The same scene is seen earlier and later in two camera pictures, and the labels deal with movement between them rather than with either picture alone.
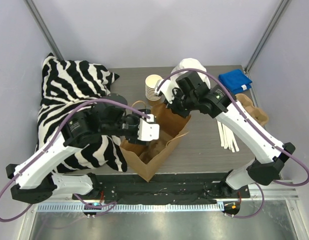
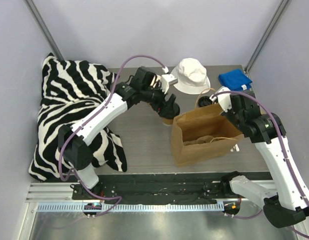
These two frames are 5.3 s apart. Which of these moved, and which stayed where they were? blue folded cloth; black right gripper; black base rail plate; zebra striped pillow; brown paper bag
Moved: black right gripper; brown paper bag
Stayed: black base rail plate; blue folded cloth; zebra striped pillow
